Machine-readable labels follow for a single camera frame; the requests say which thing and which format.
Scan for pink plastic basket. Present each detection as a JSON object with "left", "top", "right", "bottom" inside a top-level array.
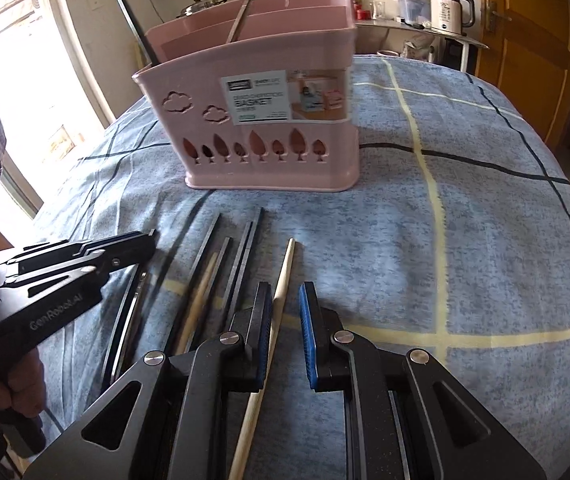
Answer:
[{"left": 132, "top": 0, "right": 362, "bottom": 192}]

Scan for grey kitchen counter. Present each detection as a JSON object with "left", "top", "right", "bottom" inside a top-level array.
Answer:
[{"left": 355, "top": 17, "right": 490, "bottom": 73}]

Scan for wooden door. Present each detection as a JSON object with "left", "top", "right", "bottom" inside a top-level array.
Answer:
[{"left": 475, "top": 0, "right": 570, "bottom": 153}]

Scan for white electric kettle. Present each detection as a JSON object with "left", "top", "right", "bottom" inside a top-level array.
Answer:
[{"left": 427, "top": 0, "right": 476, "bottom": 37}]

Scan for steel steamer pot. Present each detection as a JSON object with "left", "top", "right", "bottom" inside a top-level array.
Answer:
[{"left": 180, "top": 0, "right": 228, "bottom": 20}]

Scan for person's left hand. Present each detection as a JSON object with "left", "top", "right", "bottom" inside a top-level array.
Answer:
[{"left": 0, "top": 349, "right": 47, "bottom": 429}]

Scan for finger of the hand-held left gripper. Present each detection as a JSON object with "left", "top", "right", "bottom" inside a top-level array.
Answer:
[
  {"left": 0, "top": 240, "right": 156, "bottom": 298},
  {"left": 8, "top": 229, "right": 157, "bottom": 265}
]

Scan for blue plaid tablecloth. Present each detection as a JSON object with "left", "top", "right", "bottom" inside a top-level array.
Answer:
[{"left": 30, "top": 52, "right": 570, "bottom": 480}]

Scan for wooden chopstick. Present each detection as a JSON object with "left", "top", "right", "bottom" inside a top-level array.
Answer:
[
  {"left": 227, "top": 237, "right": 297, "bottom": 480},
  {"left": 172, "top": 252, "right": 220, "bottom": 358}
]

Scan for white framed window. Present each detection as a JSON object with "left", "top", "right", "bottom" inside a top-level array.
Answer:
[{"left": 0, "top": 0, "right": 116, "bottom": 221}]

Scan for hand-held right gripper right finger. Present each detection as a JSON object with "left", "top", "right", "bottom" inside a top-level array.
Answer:
[{"left": 298, "top": 281, "right": 549, "bottom": 480}]

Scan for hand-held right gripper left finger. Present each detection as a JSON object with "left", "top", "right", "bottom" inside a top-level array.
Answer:
[{"left": 24, "top": 281, "right": 273, "bottom": 480}]

